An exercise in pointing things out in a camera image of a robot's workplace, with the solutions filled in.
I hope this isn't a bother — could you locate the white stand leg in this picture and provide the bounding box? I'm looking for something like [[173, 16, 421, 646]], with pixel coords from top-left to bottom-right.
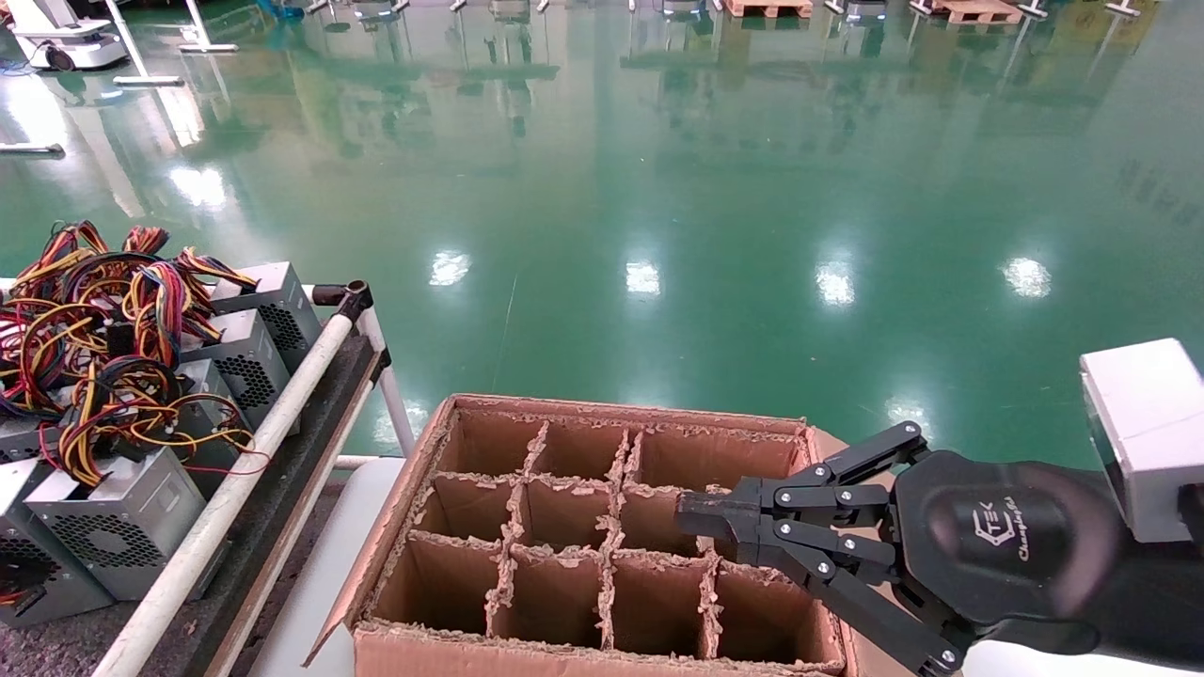
[[102, 0, 186, 88], [179, 0, 240, 55]]

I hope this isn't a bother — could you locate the wooden pallet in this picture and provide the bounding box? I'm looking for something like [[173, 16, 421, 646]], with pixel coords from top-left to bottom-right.
[[722, 0, 816, 20], [927, 0, 1024, 25]]

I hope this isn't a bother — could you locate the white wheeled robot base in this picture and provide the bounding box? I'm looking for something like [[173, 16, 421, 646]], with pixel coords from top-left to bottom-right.
[[5, 0, 131, 73]]

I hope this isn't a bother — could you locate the white pipe leg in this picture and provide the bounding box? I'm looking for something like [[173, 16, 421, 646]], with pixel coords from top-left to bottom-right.
[[359, 306, 417, 459]]

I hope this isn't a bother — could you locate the cardboard box with dividers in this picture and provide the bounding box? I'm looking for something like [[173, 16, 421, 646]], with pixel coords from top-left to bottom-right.
[[306, 393, 942, 677]]

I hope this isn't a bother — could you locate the black pipe connector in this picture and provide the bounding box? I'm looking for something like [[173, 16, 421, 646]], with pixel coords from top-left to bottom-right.
[[312, 280, 374, 326]]

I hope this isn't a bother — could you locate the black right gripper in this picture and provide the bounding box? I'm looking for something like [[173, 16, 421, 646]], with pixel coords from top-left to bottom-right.
[[674, 420, 1127, 677]]

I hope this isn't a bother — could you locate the grey power supply unit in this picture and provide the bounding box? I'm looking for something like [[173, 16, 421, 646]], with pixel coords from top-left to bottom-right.
[[209, 261, 323, 374], [174, 357, 257, 471], [0, 459, 116, 629], [24, 447, 210, 603], [179, 308, 291, 433], [0, 417, 48, 464]]

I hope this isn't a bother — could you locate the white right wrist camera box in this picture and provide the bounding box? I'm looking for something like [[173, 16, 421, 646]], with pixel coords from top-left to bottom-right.
[[1079, 338, 1204, 545]]

